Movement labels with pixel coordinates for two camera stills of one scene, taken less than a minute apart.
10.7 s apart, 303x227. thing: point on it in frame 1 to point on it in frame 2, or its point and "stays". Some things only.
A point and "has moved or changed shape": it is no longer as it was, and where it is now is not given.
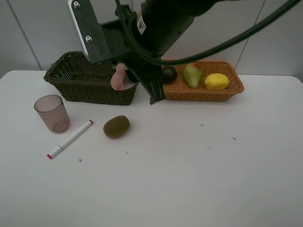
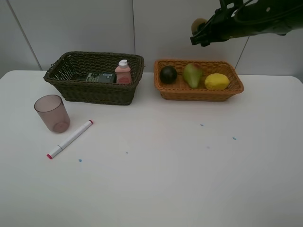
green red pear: (192, 73) stays
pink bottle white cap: (118, 78) has moved or changed shape
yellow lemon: (217, 82) stays
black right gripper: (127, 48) to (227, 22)
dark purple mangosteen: (169, 74) stays
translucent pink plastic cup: (52, 109) stays
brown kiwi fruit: (117, 127) to (196, 22)
